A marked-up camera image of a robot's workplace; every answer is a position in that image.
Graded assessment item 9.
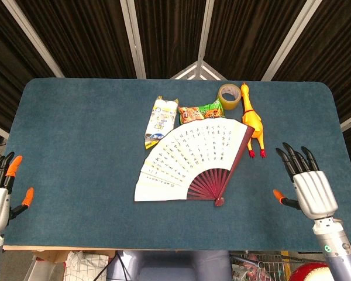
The grey blue robot torso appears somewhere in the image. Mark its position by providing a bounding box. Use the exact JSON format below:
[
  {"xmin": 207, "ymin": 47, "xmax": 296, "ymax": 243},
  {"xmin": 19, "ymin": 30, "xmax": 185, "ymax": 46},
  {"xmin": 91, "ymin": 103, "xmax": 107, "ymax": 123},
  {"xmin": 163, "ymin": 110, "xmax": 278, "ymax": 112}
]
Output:
[{"xmin": 106, "ymin": 249, "xmax": 232, "ymax": 281}]

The white screen frame post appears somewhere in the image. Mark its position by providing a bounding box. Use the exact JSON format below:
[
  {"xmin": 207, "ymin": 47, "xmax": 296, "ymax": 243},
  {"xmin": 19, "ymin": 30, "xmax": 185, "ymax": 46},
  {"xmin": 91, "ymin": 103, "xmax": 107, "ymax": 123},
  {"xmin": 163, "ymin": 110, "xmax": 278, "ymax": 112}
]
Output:
[
  {"xmin": 196, "ymin": 0, "xmax": 216, "ymax": 64},
  {"xmin": 1, "ymin": 0, "xmax": 66, "ymax": 78},
  {"xmin": 261, "ymin": 0, "xmax": 322, "ymax": 81},
  {"xmin": 119, "ymin": 0, "xmax": 147, "ymax": 79}
]

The yellow rubber chicken toy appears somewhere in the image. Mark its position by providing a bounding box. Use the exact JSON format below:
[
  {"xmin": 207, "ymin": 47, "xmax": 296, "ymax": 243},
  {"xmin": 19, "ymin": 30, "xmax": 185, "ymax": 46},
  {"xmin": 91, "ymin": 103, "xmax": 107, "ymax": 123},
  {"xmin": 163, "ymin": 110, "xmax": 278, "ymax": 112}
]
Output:
[{"xmin": 240, "ymin": 81, "xmax": 267, "ymax": 159}]

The white checkered cloth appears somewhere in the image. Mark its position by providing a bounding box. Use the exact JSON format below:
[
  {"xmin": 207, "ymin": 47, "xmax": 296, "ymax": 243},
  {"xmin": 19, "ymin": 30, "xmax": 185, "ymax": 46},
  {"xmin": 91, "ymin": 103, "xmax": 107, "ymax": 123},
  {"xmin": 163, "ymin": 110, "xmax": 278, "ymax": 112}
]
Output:
[{"xmin": 64, "ymin": 251, "xmax": 109, "ymax": 281}]

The blue felt table cover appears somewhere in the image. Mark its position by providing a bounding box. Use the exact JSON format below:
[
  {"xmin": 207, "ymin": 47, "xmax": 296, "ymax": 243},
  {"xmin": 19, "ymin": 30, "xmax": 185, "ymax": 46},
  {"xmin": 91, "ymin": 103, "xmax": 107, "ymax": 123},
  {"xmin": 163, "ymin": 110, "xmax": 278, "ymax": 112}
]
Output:
[{"xmin": 0, "ymin": 77, "xmax": 351, "ymax": 252}]

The green orange snack bag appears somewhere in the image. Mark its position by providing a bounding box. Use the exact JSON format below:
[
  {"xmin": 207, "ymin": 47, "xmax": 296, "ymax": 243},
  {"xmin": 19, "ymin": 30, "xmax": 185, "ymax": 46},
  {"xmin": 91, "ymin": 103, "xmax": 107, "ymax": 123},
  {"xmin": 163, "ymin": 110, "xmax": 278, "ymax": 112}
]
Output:
[{"xmin": 177, "ymin": 99, "xmax": 225, "ymax": 125}]

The red paper folding fan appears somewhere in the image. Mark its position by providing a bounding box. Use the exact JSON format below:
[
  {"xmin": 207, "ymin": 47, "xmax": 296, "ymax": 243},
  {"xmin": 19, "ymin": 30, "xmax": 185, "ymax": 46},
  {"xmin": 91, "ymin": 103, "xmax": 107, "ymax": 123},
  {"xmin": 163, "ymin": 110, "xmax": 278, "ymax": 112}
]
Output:
[{"xmin": 133, "ymin": 118, "xmax": 256, "ymax": 208}]

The white yellow snack bag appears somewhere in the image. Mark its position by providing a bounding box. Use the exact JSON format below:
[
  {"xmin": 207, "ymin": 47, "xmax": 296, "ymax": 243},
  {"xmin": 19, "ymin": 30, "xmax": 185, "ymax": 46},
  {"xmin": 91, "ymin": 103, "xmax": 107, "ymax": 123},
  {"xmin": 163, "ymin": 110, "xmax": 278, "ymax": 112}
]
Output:
[{"xmin": 143, "ymin": 95, "xmax": 179, "ymax": 150}]

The yellow packing tape roll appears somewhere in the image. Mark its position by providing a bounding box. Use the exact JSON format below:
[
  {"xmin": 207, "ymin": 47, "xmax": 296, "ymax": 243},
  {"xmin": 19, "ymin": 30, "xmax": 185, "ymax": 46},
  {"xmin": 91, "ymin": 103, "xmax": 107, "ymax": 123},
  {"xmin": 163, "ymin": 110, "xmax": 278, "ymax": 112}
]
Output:
[{"xmin": 217, "ymin": 84, "xmax": 242, "ymax": 111}]

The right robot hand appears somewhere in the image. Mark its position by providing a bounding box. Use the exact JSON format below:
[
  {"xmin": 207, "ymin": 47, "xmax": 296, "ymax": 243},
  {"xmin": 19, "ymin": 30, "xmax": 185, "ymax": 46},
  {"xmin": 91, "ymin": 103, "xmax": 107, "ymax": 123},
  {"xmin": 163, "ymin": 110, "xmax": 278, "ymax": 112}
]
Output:
[{"xmin": 273, "ymin": 142, "xmax": 339, "ymax": 220}]

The red and white ball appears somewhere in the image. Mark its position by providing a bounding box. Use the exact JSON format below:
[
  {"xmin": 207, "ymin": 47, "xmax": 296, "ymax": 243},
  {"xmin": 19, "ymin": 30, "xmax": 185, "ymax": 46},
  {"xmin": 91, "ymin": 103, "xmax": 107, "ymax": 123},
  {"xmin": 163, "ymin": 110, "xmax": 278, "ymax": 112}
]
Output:
[{"xmin": 289, "ymin": 262, "xmax": 333, "ymax": 281}]

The dark brown pleated curtain panel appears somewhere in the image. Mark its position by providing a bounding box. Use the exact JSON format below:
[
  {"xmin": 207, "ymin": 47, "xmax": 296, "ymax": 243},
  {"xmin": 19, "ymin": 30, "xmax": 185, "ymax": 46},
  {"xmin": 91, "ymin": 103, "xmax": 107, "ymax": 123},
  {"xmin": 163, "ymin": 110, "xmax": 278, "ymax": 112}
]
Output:
[
  {"xmin": 273, "ymin": 0, "xmax": 351, "ymax": 124},
  {"xmin": 16, "ymin": 0, "xmax": 137, "ymax": 79},
  {"xmin": 134, "ymin": 0, "xmax": 207, "ymax": 79},
  {"xmin": 204, "ymin": 0, "xmax": 307, "ymax": 81},
  {"xmin": 0, "ymin": 0, "xmax": 58, "ymax": 125}
]

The white triangular screen foot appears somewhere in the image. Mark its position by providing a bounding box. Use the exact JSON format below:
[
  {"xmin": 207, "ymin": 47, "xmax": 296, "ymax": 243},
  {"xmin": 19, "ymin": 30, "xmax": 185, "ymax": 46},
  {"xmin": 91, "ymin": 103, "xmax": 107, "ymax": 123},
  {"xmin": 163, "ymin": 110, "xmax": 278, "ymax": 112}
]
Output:
[{"xmin": 169, "ymin": 60, "xmax": 226, "ymax": 80}]

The metal wire basket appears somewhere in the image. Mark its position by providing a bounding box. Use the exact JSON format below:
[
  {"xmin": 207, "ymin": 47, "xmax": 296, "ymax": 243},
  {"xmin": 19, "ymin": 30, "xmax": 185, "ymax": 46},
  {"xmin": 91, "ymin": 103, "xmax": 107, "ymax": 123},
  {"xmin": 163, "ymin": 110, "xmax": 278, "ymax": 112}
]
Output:
[{"xmin": 229, "ymin": 251, "xmax": 321, "ymax": 281}]

